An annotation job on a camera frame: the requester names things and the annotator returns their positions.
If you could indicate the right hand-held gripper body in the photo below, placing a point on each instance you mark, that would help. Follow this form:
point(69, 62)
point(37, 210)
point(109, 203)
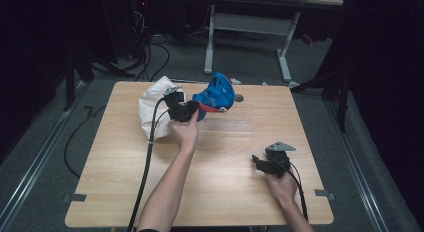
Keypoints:
point(278, 158)

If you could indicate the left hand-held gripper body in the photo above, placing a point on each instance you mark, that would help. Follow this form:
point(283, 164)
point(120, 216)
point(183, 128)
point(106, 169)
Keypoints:
point(176, 105)

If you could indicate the blue cloth with red trim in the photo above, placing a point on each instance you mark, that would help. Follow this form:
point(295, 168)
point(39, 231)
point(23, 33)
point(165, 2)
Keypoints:
point(216, 95)

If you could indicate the white cloth bag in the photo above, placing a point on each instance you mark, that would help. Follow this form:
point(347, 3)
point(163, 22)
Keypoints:
point(151, 105)

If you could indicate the person's left hand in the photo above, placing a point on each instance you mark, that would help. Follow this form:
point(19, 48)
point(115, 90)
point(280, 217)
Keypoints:
point(185, 133)

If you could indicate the person's right hand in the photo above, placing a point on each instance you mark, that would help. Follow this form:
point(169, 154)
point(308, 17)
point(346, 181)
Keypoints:
point(283, 188)

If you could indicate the grey tape piece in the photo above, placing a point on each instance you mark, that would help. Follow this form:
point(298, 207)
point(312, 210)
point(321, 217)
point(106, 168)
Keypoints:
point(75, 197)
point(325, 193)

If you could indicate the black stand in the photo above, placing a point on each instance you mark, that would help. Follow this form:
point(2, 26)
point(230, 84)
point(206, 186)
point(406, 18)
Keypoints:
point(336, 88)
point(75, 78)

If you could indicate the white-framed desk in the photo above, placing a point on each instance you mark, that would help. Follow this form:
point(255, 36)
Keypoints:
point(250, 23)

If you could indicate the metal floor rail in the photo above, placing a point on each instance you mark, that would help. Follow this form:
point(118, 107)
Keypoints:
point(36, 165)
point(356, 165)

